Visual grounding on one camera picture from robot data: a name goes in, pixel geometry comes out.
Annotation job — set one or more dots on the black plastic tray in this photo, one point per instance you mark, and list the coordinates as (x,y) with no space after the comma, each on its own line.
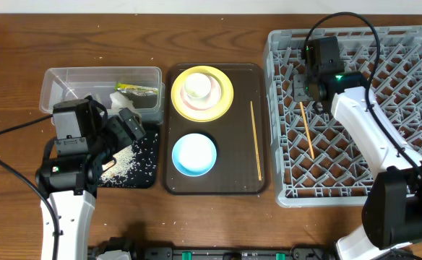
(142,169)

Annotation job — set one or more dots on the green yellow snack wrapper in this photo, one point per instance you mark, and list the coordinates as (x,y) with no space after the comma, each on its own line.
(135,90)

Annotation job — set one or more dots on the wooden chopstick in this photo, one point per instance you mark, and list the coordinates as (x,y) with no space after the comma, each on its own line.
(256,146)
(306,126)

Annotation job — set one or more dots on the pink bowl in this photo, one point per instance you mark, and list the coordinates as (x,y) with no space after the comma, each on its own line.
(205,103)

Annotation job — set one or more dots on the yellow plate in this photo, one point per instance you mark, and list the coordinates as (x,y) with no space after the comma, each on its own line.
(203,115)

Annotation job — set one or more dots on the white tissue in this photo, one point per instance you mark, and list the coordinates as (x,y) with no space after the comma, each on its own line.
(119,101)

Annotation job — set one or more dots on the clear plastic waste bin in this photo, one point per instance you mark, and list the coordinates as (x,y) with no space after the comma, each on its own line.
(63,84)

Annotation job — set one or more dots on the grey plastic dishwasher rack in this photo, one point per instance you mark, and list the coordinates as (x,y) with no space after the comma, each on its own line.
(339,175)

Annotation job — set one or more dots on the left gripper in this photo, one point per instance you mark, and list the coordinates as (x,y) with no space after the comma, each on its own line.
(135,127)

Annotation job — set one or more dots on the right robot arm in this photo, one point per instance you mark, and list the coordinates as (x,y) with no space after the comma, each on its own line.
(392,214)

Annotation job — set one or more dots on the rice pile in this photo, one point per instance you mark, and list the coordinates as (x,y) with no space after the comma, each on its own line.
(124,162)

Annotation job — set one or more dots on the dark brown serving tray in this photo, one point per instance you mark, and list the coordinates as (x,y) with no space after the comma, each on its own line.
(235,170)

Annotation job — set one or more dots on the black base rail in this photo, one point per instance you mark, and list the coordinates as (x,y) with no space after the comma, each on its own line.
(123,248)

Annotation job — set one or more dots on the cream white cup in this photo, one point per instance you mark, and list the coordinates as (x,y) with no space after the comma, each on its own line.
(197,86)

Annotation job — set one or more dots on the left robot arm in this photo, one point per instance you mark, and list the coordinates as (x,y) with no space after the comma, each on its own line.
(70,172)

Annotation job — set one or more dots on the light blue bowl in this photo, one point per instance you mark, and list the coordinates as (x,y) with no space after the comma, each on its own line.
(194,155)

